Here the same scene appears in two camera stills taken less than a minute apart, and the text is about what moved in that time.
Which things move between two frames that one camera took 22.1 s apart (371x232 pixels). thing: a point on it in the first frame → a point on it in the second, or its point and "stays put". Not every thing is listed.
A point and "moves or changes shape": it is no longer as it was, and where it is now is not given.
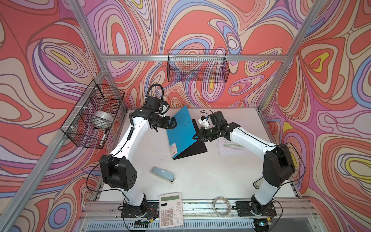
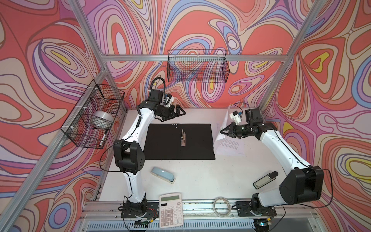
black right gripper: x=201 y=133 → x=231 y=127
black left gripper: x=166 y=125 → x=172 y=114
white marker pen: x=103 y=138 stays put
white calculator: x=171 y=212 stays put
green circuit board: x=139 y=224 stays put
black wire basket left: x=89 y=123 stays put
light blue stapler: x=163 y=174 stays put
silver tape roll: x=105 y=115 stays put
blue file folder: x=182 y=143 moves or changes shape
